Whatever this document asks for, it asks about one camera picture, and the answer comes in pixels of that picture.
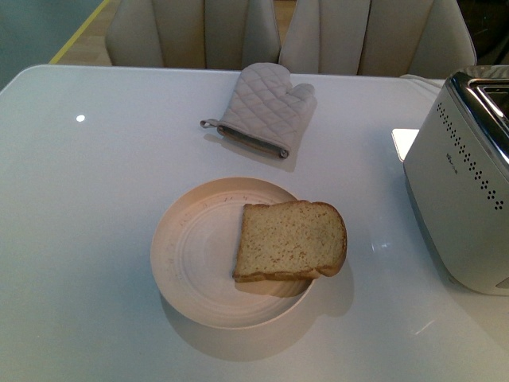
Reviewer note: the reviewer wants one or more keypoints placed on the white chrome toaster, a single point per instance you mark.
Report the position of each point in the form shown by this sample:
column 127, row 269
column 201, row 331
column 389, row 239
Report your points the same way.
column 457, row 177

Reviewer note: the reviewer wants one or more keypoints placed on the grey quilted oven mitt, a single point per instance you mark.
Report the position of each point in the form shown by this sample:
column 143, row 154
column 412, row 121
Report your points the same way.
column 266, row 111

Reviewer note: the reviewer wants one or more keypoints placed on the beige right dining chair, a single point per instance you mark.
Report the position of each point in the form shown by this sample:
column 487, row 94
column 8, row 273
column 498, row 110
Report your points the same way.
column 378, row 38

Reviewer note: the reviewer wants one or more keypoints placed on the beige left dining chair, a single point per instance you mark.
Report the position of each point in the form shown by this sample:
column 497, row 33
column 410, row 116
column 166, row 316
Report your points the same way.
column 229, row 35

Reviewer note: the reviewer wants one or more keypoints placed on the beige dining chair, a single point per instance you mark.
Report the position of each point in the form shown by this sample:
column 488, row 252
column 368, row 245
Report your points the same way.
column 378, row 38
column 229, row 35

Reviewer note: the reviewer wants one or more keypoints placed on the slice of brown bread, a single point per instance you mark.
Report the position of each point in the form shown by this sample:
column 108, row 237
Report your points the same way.
column 290, row 241

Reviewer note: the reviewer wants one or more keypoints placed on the beige round plate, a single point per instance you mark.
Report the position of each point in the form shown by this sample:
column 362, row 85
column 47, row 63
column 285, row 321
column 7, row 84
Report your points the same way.
column 193, row 254

